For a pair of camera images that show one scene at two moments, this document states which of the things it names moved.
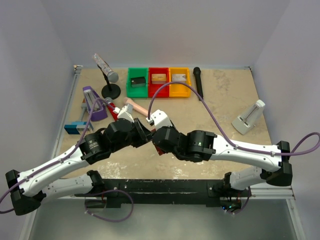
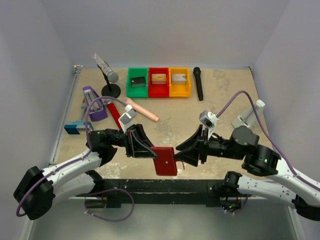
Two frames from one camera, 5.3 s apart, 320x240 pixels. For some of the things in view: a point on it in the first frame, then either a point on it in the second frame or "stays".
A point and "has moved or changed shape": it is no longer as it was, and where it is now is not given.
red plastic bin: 153,88 stays
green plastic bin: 137,92 stays
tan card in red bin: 160,78 stays
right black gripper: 156,144 -> 203,146
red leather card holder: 160,151 has moved or changed shape
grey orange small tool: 83,107 stays
